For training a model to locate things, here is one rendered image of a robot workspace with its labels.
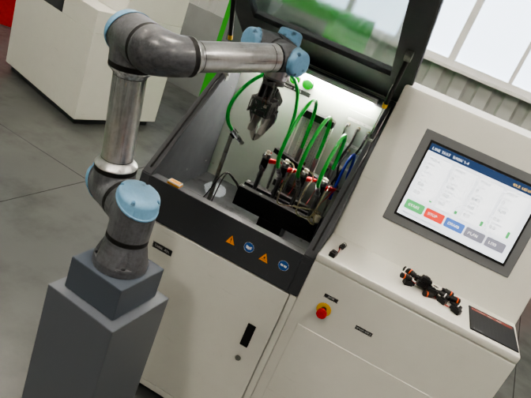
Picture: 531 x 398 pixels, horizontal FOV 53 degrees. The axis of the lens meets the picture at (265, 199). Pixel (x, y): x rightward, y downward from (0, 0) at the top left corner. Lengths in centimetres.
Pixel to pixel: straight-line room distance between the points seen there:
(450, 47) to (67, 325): 485
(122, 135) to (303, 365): 106
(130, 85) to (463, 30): 461
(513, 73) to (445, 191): 377
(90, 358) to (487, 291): 132
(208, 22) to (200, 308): 505
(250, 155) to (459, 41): 366
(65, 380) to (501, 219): 147
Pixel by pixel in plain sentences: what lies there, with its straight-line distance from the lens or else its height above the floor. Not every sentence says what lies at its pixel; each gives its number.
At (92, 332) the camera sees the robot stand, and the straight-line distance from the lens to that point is 152.
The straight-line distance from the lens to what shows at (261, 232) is 184.
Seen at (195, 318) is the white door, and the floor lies 50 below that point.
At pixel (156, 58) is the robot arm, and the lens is 126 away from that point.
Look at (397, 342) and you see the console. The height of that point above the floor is 82.
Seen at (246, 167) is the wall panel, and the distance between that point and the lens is 239.
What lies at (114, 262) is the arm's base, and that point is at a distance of 146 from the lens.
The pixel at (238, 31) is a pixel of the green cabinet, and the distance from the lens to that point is 494.
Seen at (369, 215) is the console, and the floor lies 109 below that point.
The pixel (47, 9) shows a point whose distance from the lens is 520.
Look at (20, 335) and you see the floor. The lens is 261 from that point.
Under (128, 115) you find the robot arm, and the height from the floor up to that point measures 130.
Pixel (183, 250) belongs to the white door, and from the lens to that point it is 199.
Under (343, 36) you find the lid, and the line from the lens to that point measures 197.
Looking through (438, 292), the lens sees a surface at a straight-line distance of 189.
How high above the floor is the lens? 176
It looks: 23 degrees down
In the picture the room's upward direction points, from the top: 22 degrees clockwise
